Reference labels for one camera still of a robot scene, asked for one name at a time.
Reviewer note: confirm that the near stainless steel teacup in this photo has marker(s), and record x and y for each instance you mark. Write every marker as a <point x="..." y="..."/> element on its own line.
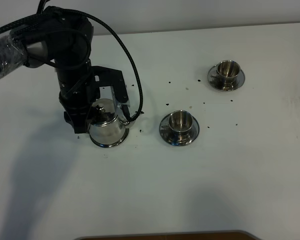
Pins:
<point x="179" y="121"/>

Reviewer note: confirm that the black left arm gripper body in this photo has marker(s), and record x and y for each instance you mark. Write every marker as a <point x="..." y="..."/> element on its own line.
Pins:
<point x="78" y="90"/>

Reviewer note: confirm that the stainless steel teacup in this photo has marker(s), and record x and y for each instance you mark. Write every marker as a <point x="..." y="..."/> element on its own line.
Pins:
<point x="179" y="121"/>
<point x="226" y="71"/>

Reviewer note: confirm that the near steel saucer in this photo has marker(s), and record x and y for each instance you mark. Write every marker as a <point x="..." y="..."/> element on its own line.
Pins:
<point x="181" y="139"/>

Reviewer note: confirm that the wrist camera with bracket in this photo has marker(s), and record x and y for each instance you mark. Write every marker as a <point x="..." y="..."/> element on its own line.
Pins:
<point x="108" y="77"/>

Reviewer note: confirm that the far stainless steel teacup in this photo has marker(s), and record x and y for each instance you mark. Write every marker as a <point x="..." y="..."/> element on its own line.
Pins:
<point x="226" y="71"/>

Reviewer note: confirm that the far steel saucer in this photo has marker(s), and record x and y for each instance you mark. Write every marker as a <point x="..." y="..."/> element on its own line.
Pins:
<point x="216" y="81"/>

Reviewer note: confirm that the teapot steel saucer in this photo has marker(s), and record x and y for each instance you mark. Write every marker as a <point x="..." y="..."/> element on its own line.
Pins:
<point x="108" y="142"/>

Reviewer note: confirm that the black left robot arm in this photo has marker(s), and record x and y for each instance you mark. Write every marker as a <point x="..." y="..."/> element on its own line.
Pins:
<point x="62" y="41"/>

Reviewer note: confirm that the stainless steel teapot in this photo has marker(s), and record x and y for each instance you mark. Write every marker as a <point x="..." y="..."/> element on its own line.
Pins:
<point x="106" y="120"/>

